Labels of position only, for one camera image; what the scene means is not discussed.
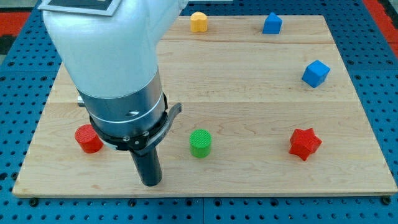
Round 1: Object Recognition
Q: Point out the red star block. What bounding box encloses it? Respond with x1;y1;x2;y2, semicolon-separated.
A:
289;128;322;161

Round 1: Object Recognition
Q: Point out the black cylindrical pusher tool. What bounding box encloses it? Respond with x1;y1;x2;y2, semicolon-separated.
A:
130;147;162;187

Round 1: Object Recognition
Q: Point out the black tool clamp bracket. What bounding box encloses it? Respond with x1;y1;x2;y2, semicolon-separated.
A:
90;103;182;156

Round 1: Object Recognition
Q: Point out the fiducial marker tag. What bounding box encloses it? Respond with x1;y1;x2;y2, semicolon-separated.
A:
38;0;121;16

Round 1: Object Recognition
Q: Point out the red cylinder block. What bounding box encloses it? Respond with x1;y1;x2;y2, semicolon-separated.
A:
74;124;103;154

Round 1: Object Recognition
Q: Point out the blue cube block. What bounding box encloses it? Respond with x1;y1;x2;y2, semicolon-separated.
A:
302;60;330;88

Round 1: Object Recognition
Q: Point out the blue house-shaped block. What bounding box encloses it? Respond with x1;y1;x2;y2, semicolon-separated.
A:
262;12;283;34

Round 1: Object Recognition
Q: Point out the yellow heart block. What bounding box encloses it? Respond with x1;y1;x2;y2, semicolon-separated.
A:
190;11;208;32

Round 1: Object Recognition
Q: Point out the green cylinder block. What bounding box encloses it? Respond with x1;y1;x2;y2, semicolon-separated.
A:
189;129;212;158

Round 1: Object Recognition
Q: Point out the wooden board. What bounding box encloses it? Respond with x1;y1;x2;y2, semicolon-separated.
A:
13;16;397;198

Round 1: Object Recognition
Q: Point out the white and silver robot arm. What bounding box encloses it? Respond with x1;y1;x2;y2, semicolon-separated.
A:
39;0;187;138

